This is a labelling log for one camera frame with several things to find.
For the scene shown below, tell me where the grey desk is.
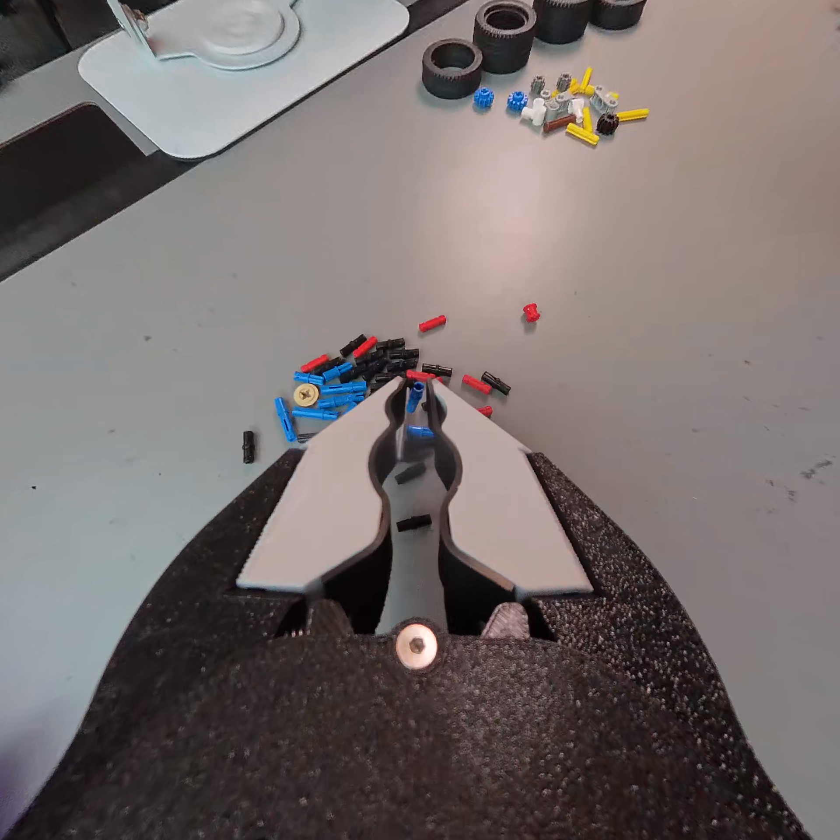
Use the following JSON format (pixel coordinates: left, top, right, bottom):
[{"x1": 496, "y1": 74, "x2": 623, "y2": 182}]
[{"x1": 0, "y1": 0, "x2": 840, "y2": 828}]

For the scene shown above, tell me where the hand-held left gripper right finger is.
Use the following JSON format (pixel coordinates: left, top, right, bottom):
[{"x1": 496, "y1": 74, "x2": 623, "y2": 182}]
[{"x1": 425, "y1": 377, "x2": 595, "y2": 601}]

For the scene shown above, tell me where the pile of small connector pins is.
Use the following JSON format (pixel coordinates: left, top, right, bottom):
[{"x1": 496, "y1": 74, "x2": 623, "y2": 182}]
[{"x1": 274, "y1": 335, "x2": 511, "y2": 484}]

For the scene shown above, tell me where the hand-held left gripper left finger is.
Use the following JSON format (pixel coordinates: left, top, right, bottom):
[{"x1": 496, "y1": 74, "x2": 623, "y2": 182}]
[{"x1": 236, "y1": 377, "x2": 406, "y2": 601}]

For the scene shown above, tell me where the pale desk stand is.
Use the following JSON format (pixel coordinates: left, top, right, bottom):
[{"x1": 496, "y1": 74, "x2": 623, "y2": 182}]
[{"x1": 77, "y1": 0, "x2": 411, "y2": 160}]

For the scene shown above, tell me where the pile of mixed toy pieces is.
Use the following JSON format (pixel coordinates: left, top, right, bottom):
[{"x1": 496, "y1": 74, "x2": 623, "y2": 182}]
[{"x1": 528, "y1": 66, "x2": 651, "y2": 147}]

